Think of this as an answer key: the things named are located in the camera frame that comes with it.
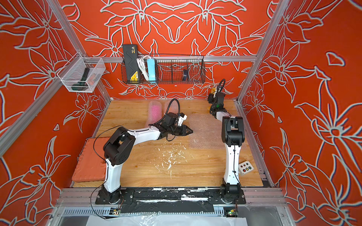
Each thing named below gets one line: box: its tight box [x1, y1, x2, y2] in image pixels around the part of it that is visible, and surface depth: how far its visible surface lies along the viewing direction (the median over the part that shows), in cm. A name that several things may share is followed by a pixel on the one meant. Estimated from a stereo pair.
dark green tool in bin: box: [71, 67, 90, 91], surface depth 82 cm
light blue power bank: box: [147, 58, 157, 82], surface depth 91 cm
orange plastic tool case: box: [71, 137, 110, 182], surface depth 81 cm
